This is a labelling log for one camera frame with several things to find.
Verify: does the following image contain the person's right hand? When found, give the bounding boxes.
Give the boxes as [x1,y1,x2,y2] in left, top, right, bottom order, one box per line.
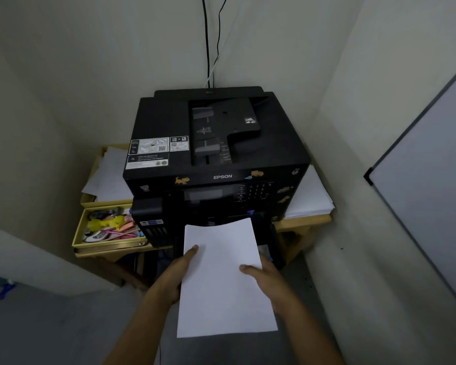
[239,254,298,315]

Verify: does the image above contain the person's left hand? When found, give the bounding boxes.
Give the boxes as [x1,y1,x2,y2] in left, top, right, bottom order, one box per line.
[151,245,199,305]

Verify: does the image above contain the white paper sheet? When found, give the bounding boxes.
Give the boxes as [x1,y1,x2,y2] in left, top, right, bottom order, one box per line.
[177,217,279,339]

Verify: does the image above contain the person's left forearm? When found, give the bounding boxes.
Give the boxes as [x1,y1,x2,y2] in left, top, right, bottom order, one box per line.
[104,287,180,365]

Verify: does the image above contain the person's right forearm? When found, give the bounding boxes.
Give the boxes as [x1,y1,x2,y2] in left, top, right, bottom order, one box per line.
[277,296,346,365]

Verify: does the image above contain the wooden table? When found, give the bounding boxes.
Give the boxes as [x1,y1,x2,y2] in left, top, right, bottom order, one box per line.
[74,144,333,291]

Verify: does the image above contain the pink pens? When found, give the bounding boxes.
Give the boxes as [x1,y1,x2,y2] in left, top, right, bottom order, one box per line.
[106,229,137,241]

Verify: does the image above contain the yellow stationery tray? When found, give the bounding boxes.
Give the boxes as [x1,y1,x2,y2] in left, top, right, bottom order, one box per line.
[71,203,149,252]

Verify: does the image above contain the yellow plastic toy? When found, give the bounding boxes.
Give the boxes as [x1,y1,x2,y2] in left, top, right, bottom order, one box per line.
[88,216,125,231]

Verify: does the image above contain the stack of white papers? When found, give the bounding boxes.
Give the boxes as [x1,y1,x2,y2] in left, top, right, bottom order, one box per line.
[284,164,335,220]

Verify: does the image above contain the black multifunction printer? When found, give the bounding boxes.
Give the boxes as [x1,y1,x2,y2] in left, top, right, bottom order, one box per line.
[122,86,311,270]

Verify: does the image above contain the loose white papers pile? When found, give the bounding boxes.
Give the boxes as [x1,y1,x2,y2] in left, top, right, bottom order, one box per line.
[81,146,134,204]

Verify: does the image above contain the whiteboard with black frame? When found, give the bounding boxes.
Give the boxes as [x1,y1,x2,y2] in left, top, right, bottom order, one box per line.
[363,61,456,314]

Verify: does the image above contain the black power cable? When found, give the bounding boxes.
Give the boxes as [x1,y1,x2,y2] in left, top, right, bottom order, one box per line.
[201,0,210,88]

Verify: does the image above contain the thin black cable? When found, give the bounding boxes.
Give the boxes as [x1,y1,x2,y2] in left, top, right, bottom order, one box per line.
[215,0,229,69]

